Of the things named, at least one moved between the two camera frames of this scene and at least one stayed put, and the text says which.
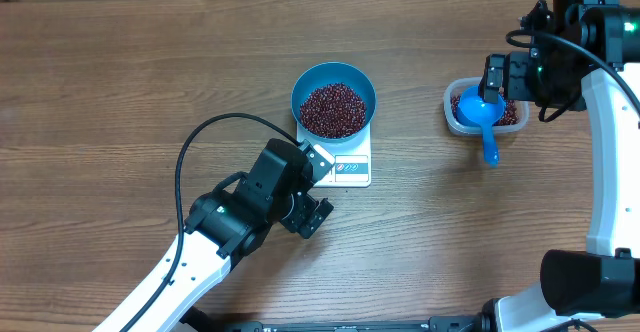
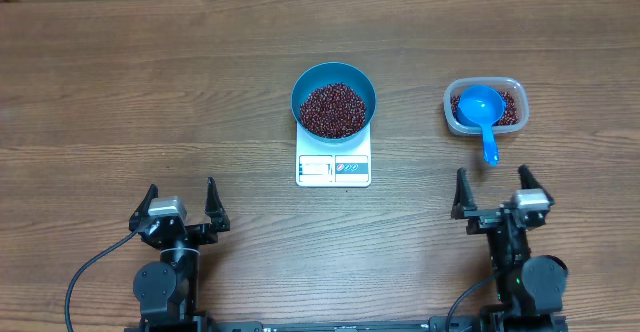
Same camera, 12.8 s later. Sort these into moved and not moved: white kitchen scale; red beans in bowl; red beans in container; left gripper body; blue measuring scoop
Moved: left gripper body
Not moved: white kitchen scale; red beans in container; blue measuring scoop; red beans in bowl
